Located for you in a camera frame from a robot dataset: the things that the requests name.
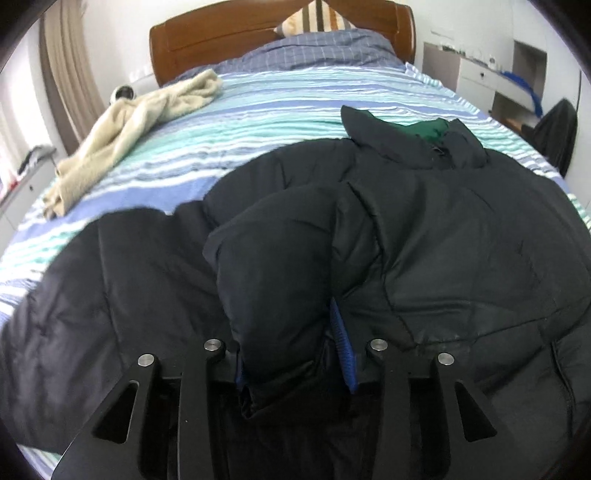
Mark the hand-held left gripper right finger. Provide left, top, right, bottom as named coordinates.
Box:
left=329, top=296, right=548, bottom=480

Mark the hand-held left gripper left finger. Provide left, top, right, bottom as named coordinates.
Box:
left=51, top=338, right=245, bottom=480

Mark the black puffer jacket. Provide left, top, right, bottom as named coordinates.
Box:
left=0, top=105, right=591, bottom=480

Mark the striped blue green bed sheet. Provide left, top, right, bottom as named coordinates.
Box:
left=0, top=62, right=591, bottom=476

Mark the white side cabinet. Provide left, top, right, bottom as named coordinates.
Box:
left=0, top=145, right=58, bottom=241

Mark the cream fleece garment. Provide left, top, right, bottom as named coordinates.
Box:
left=43, top=69, right=223, bottom=220

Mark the dark clutter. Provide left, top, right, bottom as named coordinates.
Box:
left=18, top=145, right=56, bottom=175

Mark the white desk with drawers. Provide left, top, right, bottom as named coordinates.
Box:
left=422, top=39, right=548, bottom=116

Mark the blue checked pillow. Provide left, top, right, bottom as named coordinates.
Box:
left=175, top=28, right=407, bottom=79

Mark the black chair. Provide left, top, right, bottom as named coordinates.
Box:
left=531, top=98, right=580, bottom=178

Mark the blue curved object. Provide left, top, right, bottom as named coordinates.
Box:
left=501, top=69, right=546, bottom=118

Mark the brown striped pillow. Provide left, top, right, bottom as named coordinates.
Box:
left=273, top=0, right=354, bottom=37

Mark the wooden bed headboard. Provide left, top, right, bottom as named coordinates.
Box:
left=148, top=0, right=416, bottom=88

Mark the beige curtain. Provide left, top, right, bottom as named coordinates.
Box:
left=39, top=0, right=107, bottom=155

